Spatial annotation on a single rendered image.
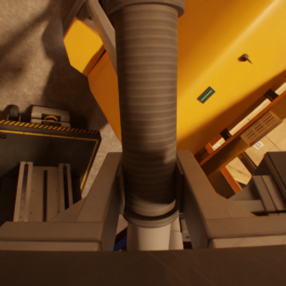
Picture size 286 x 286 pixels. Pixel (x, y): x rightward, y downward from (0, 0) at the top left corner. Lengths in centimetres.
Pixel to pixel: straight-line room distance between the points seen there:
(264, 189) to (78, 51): 104
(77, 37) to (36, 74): 55
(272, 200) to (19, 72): 154
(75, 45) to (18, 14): 44
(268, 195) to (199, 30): 62
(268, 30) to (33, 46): 125
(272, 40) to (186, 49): 27
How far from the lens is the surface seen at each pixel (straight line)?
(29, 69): 158
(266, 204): 23
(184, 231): 19
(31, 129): 144
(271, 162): 25
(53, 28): 147
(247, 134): 93
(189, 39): 77
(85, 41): 113
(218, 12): 77
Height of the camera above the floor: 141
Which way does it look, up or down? 41 degrees down
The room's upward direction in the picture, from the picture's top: 158 degrees clockwise
